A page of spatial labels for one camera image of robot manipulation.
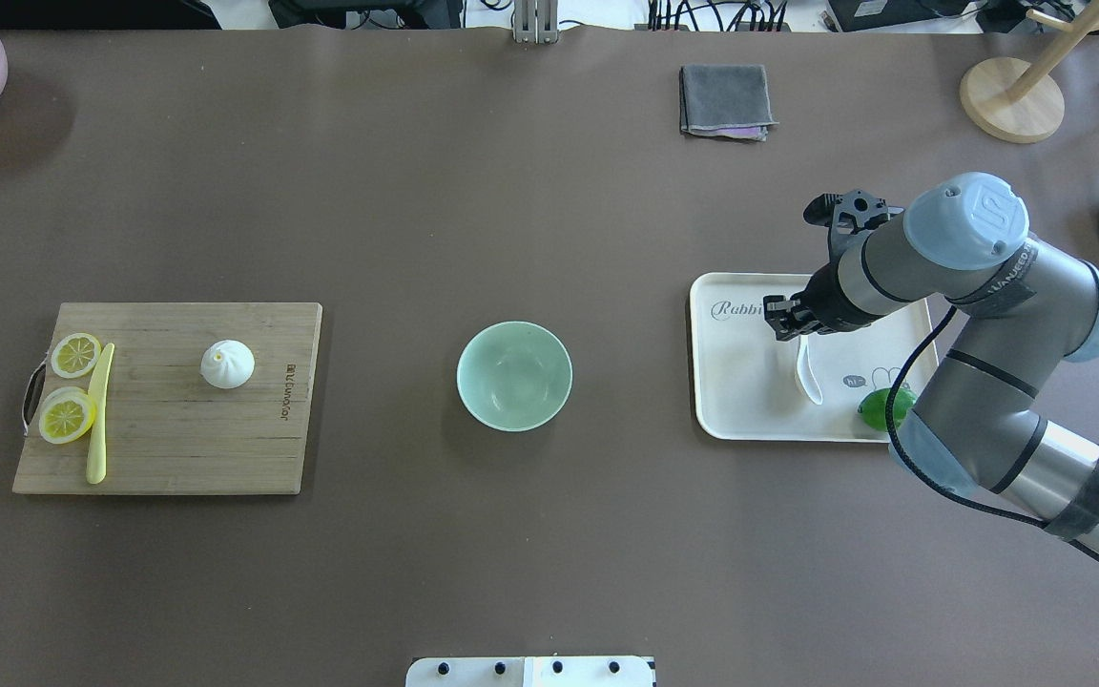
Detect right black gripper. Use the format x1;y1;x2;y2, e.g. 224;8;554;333
763;190;903;341

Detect white ceramic spoon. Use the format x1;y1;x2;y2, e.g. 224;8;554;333
793;334;824;406

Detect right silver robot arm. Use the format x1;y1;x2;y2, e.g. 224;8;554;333
763;171;1099;562

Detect light green ceramic bowl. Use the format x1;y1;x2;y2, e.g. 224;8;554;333
455;321;574;433

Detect white steamed bun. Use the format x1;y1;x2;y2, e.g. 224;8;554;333
199;340;256;388

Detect cream rabbit serving tray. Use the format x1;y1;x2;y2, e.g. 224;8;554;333
689;272;932;444

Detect green lime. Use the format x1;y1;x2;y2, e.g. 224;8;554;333
858;386;917;433

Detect folded grey cloth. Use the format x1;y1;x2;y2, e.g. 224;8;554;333
679;64;778;142

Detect wooden stand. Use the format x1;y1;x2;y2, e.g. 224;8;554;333
959;1;1099;144

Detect wooden cutting board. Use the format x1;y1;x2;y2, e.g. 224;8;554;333
12;302;322;495

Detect yellow plastic knife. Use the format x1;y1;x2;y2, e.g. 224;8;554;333
86;343;116;486

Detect lemon slice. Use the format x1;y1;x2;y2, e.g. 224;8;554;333
49;332;103;379

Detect stacked lemon slices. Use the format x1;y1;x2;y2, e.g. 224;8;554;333
38;386;97;445

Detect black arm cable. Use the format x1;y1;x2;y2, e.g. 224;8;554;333
882;304;1099;597

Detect aluminium frame post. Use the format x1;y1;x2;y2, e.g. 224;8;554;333
511;0;559;44

